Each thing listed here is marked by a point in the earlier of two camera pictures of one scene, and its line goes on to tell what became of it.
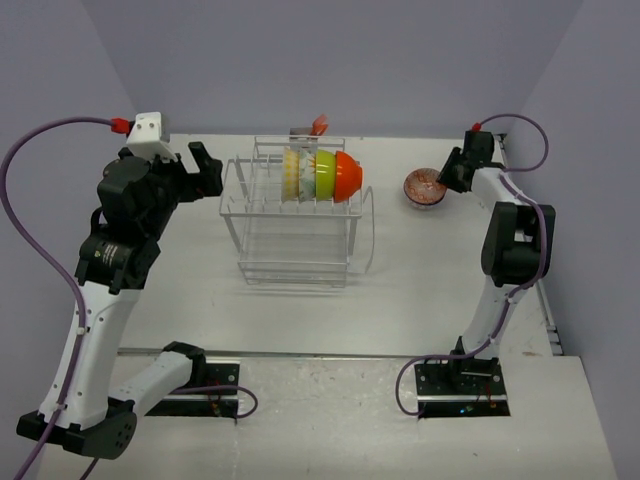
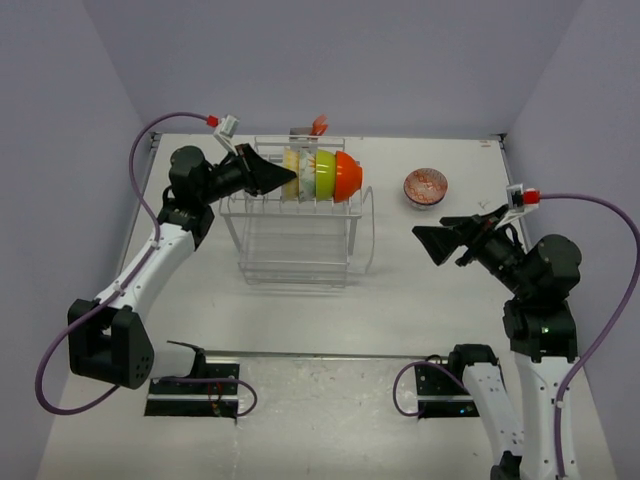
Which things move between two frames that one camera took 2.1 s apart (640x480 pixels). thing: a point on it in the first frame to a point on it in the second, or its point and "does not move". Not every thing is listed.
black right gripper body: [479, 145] to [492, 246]
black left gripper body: [173, 182] to [229, 177]
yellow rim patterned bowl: [291, 173] does not move
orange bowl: [348, 176] does not move
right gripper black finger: [458, 171] to [441, 241]
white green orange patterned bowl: [307, 160] does not move
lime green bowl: [325, 174] does not move
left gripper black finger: [210, 170] to [262, 175]
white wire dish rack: [299, 244] does not move
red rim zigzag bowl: [421, 189] does not move
